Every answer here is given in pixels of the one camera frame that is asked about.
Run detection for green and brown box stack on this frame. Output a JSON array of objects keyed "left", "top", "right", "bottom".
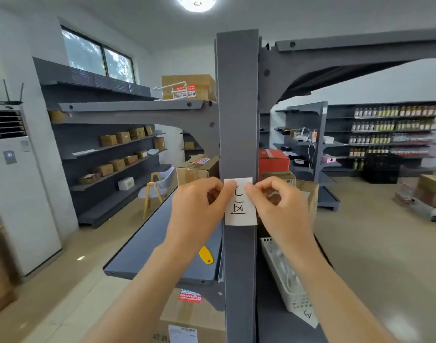
[{"left": 414, "top": 174, "right": 436, "bottom": 208}]

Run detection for person's left hand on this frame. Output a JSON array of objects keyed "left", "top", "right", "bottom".
[{"left": 164, "top": 177, "right": 238, "bottom": 255}]

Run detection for person's left forearm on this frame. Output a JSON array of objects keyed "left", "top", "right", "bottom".
[{"left": 81, "top": 243, "right": 212, "bottom": 343}]

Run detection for grey wall shelf unit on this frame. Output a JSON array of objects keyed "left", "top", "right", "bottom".
[{"left": 33, "top": 57, "right": 176, "bottom": 229}]

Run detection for white electronic device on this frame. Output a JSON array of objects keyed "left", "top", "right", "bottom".
[{"left": 292, "top": 127, "right": 318, "bottom": 143}]

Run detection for window with dark frame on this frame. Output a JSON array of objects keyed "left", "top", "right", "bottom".
[{"left": 60, "top": 25, "right": 136, "bottom": 85}]

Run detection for shrink-wrapped bottle pack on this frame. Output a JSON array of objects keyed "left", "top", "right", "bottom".
[{"left": 395, "top": 181, "right": 419, "bottom": 206}]

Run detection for flat cardboard box with labels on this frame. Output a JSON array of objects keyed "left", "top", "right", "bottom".
[{"left": 153, "top": 287, "right": 226, "bottom": 343}]

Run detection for black router with antennas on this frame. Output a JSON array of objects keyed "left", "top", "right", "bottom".
[{"left": 0, "top": 79, "right": 25, "bottom": 106}]

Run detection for cardboard box with red sticker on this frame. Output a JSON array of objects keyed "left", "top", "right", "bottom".
[{"left": 176, "top": 154, "right": 220, "bottom": 187}]

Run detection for stack of black crates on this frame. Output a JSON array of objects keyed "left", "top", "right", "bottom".
[{"left": 360, "top": 153, "right": 401, "bottom": 185}]

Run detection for person's right forearm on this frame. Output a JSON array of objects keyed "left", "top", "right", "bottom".
[{"left": 275, "top": 233, "right": 398, "bottom": 343}]

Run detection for grey freestanding shelf unit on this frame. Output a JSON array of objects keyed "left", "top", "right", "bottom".
[{"left": 273, "top": 101, "right": 342, "bottom": 212}]

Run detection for rows of glass bottles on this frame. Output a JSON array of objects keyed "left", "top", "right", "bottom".
[{"left": 348, "top": 104, "right": 436, "bottom": 171}]

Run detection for person's right hand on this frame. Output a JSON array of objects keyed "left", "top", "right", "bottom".
[{"left": 244, "top": 176, "right": 316, "bottom": 247}]

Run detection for tall plain cardboard box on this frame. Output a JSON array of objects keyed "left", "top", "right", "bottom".
[{"left": 295, "top": 179, "right": 319, "bottom": 226}]

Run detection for grey metal gondola shelf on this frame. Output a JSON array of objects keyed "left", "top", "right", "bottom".
[{"left": 59, "top": 28, "right": 436, "bottom": 343}]

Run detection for white paper label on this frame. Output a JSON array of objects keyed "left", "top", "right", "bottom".
[{"left": 223, "top": 178, "right": 258, "bottom": 226}]

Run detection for dark shelf unit with bottles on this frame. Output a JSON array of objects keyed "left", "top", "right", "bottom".
[{"left": 325, "top": 101, "right": 436, "bottom": 177}]

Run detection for grey chair with yellow legs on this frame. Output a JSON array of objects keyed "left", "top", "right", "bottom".
[{"left": 138, "top": 166, "right": 176, "bottom": 221}]

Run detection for yellow utility knife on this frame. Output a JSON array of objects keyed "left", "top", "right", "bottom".
[{"left": 198, "top": 246, "right": 215, "bottom": 266}]

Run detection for white plastic basket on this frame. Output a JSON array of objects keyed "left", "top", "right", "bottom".
[{"left": 260, "top": 237, "right": 319, "bottom": 329}]

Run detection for group of small cardboard boxes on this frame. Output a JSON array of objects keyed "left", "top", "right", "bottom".
[{"left": 48, "top": 110, "right": 167, "bottom": 185}]

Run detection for white standing air conditioner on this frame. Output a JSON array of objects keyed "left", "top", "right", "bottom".
[{"left": 0, "top": 105, "right": 63, "bottom": 277}]

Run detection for large cardboard box with stickers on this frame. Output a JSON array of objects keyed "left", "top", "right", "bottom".
[{"left": 161, "top": 74, "right": 217, "bottom": 102}]

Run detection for round ceiling light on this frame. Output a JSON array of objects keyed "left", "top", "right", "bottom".
[{"left": 177, "top": 0, "right": 218, "bottom": 13}]

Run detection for brown box with white label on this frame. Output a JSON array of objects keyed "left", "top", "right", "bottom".
[{"left": 261, "top": 171, "right": 297, "bottom": 188}]

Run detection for grey flat trolley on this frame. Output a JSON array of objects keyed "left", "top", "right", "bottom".
[{"left": 395, "top": 195, "right": 436, "bottom": 222}]

